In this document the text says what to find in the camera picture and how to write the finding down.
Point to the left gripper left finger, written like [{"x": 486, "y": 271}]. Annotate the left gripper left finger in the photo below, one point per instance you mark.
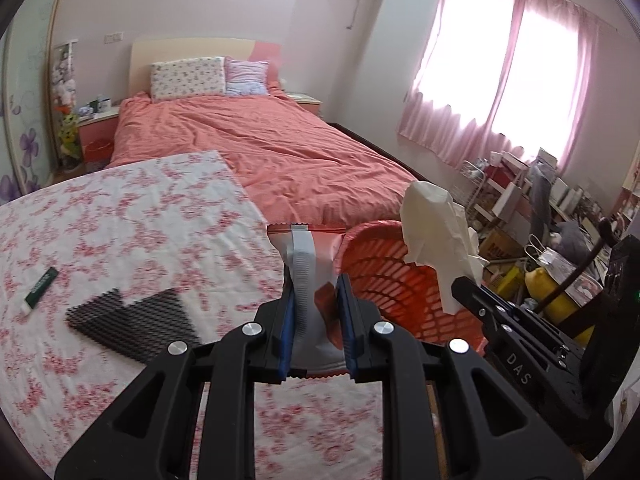
[{"x": 203, "y": 395}]

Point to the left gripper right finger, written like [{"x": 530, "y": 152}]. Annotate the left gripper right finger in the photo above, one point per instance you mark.
[{"x": 446, "y": 412}]

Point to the black foam mesh sheet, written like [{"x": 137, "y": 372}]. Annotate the black foam mesh sheet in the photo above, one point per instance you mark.
[{"x": 139, "y": 331}]

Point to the small green box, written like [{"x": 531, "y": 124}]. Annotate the small green box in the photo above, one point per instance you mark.
[{"x": 39, "y": 289}]

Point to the white red snack wrapper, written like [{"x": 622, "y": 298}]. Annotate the white red snack wrapper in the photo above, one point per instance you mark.
[{"x": 308, "y": 253}]

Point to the brown cardboard box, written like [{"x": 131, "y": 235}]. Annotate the brown cardboard box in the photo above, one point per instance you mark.
[{"x": 498, "y": 246}]

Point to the orange plastic laundry basket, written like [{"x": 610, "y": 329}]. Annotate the orange plastic laundry basket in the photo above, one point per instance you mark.
[{"x": 373, "y": 256}]

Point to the floral pink white tablecloth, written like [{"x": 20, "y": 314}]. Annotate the floral pink white tablecloth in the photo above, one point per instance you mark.
[{"x": 183, "y": 222}]

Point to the red bin by nightstand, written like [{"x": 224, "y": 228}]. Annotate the red bin by nightstand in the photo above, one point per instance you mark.
[{"x": 100, "y": 150}]

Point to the floral sliding wardrobe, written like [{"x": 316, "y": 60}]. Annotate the floral sliding wardrobe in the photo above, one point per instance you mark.
[{"x": 28, "y": 157}]

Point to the salmon pink bed duvet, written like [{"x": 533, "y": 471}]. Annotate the salmon pink bed duvet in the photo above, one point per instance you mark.
[{"x": 292, "y": 165}]

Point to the pink bedside table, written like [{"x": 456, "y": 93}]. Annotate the pink bedside table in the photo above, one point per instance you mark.
[
  {"x": 101, "y": 126},
  {"x": 308, "y": 103}
]

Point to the pink window curtain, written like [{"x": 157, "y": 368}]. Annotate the pink window curtain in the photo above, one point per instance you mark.
[{"x": 502, "y": 76}]

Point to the white mug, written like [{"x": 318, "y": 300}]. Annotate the white mug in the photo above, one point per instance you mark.
[{"x": 105, "y": 105}]

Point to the plush toy display tube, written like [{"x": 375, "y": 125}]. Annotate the plush toy display tube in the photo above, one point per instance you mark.
[{"x": 64, "y": 104}]

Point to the floral white pillow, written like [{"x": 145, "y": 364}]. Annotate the floral white pillow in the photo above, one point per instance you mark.
[{"x": 182, "y": 79}]

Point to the right pink bedside table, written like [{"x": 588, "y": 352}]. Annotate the right pink bedside table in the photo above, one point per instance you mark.
[{"x": 308, "y": 103}]

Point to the striped pink pillow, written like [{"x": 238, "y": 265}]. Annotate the striped pink pillow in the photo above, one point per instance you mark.
[{"x": 246, "y": 78}]

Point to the beige pink headboard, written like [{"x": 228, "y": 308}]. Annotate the beige pink headboard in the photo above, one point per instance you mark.
[{"x": 146, "y": 52}]

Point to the white wire rack shelf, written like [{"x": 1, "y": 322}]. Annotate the white wire rack shelf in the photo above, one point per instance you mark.
[{"x": 471, "y": 193}]

